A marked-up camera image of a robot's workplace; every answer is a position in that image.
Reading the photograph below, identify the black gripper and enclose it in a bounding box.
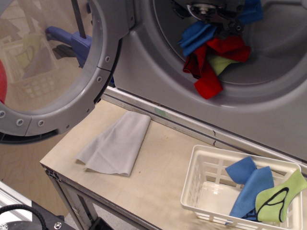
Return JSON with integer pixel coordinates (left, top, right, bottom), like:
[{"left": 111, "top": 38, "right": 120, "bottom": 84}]
[{"left": 174, "top": 0, "right": 245, "bottom": 38}]

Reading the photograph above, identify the light blue cloth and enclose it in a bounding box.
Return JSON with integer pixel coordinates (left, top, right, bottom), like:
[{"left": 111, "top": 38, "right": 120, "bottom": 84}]
[{"left": 178, "top": 0, "right": 263, "bottom": 57}]

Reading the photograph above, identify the small green cloth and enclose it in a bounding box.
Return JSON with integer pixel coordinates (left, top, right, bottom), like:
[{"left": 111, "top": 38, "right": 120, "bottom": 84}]
[{"left": 207, "top": 55, "right": 238, "bottom": 76}]

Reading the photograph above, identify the red cloth with black print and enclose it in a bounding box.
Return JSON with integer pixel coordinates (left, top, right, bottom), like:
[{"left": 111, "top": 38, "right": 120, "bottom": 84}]
[{"left": 183, "top": 36, "right": 251, "bottom": 99}]

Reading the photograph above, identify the white plastic laundry basket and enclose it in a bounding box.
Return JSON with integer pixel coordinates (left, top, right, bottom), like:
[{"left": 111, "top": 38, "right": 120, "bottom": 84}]
[{"left": 181, "top": 145, "right": 303, "bottom": 230}]

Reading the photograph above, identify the grey washing machine body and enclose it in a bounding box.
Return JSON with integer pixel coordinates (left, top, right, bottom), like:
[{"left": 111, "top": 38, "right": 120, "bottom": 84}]
[{"left": 114, "top": 0, "right": 307, "bottom": 160}]

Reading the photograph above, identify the round grey machine door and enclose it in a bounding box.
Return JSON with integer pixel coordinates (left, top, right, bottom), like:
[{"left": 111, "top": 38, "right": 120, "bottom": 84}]
[{"left": 0, "top": 0, "right": 134, "bottom": 144}]

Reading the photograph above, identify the medium blue cloth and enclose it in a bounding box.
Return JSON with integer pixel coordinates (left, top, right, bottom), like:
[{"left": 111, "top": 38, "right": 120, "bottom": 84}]
[{"left": 225, "top": 157, "right": 274, "bottom": 221}]

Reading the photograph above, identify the grey folded cloth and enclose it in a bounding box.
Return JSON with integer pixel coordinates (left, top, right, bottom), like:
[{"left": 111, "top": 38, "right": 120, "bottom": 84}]
[{"left": 74, "top": 111, "right": 151, "bottom": 176}]

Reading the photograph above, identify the green cloth with black print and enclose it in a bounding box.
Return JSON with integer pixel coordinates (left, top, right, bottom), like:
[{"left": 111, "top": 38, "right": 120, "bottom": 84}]
[{"left": 255, "top": 170, "right": 307, "bottom": 222}]

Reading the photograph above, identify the blue clamp handle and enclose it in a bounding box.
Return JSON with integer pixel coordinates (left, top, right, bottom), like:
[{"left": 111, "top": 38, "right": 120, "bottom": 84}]
[{"left": 45, "top": 26, "right": 92, "bottom": 68}]

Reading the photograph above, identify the aluminium frame work table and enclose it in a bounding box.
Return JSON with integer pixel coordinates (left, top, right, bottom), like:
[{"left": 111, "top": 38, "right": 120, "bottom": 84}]
[{"left": 41, "top": 87, "right": 307, "bottom": 230}]

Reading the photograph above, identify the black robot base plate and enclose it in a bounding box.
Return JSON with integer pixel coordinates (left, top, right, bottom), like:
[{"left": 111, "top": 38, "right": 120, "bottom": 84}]
[{"left": 0, "top": 200, "right": 72, "bottom": 230}]

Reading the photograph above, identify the black cable loop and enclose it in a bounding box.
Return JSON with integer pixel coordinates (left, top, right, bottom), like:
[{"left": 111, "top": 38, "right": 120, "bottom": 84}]
[{"left": 0, "top": 204, "right": 46, "bottom": 230}]

